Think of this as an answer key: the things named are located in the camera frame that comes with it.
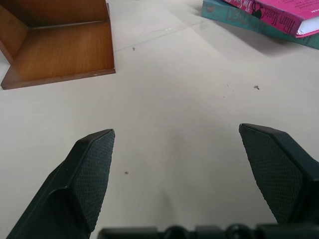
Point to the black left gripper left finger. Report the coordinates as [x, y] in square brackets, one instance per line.
[82, 179]

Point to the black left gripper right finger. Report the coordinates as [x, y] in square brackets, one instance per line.
[276, 171]

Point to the wooden book stand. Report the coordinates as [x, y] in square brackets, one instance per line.
[62, 47]

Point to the teal paperback book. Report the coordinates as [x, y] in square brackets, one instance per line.
[239, 17]

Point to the pink paperback book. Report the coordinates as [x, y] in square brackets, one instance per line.
[279, 12]

